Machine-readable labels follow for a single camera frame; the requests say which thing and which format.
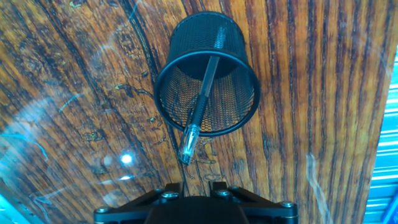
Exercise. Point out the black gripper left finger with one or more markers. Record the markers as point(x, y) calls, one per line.
point(127, 209)

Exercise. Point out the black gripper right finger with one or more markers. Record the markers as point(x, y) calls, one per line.
point(267, 209)

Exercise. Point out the clear black gel pen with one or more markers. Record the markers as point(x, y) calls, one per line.
point(199, 109)

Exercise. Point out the black mesh pen holder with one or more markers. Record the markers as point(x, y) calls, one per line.
point(230, 93)

